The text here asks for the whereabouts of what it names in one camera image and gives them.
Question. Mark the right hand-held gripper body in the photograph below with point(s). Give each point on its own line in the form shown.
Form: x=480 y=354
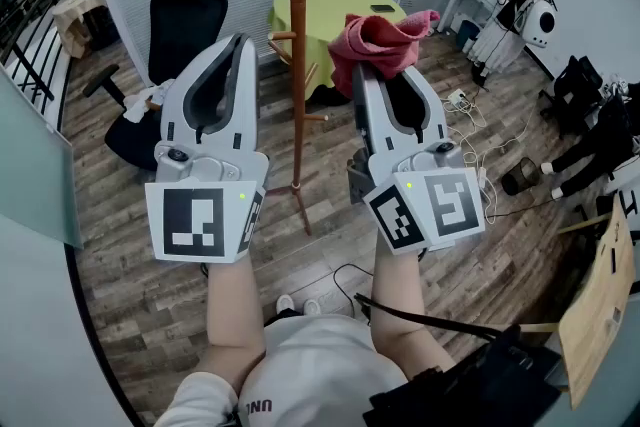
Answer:
x=450 y=205

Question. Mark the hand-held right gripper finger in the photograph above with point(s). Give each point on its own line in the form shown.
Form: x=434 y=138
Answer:
x=372 y=115
x=436 y=120

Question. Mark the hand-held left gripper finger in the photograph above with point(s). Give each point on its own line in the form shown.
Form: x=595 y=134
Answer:
x=172 y=110
x=247 y=115

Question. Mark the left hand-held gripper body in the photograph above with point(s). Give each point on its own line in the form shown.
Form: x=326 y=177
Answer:
x=192 y=220

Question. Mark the wooden coat stand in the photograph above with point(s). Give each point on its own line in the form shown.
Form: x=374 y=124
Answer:
x=298 y=65

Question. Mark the red cloth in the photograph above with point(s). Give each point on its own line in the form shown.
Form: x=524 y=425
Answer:
x=370 y=40

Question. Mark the person's left forearm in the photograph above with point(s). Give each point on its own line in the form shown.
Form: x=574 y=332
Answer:
x=232 y=315

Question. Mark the person's right forearm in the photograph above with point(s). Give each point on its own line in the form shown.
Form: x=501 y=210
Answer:
x=395 y=305

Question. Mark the white crumpled cloth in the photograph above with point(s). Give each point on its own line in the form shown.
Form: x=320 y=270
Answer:
x=140 y=102

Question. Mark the table with cream tablecloth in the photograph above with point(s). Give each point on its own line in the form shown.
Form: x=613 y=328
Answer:
x=75 y=20

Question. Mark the brown wooden bowl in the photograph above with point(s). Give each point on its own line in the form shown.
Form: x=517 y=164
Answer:
x=152 y=105

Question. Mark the white power strip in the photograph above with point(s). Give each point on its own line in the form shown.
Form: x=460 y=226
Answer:
x=456 y=98
x=483 y=177

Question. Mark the black office chair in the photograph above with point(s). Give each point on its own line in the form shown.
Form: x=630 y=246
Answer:
x=185 y=25
x=575 y=90

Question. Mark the blue bin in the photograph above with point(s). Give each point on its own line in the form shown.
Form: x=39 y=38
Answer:
x=468 y=34

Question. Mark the black and white mannequin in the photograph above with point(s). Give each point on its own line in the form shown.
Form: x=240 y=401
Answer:
x=500 y=40

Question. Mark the black phone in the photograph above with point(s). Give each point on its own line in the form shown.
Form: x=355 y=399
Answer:
x=382 y=8

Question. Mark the round table with green tablecloth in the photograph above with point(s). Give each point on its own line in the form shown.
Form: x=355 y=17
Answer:
x=325 y=5

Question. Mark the person's left white shoe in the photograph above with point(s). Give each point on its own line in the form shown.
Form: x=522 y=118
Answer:
x=284 y=304

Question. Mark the person's white shoe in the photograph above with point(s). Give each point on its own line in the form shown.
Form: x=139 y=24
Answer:
x=311 y=307
x=284 y=304

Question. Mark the person's black trousers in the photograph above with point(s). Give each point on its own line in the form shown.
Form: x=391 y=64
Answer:
x=282 y=317

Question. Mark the person's right white shoe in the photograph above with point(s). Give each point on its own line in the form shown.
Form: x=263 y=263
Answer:
x=311 y=307

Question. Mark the black metal railing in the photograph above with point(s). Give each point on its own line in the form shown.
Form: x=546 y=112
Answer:
x=30 y=65

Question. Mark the light wooden table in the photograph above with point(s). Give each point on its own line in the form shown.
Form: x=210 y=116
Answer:
x=600 y=305

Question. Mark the black chest pack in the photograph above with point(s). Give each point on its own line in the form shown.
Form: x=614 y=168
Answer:
x=465 y=390

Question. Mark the person's white shirt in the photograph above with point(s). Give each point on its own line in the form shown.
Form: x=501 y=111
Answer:
x=310 y=375

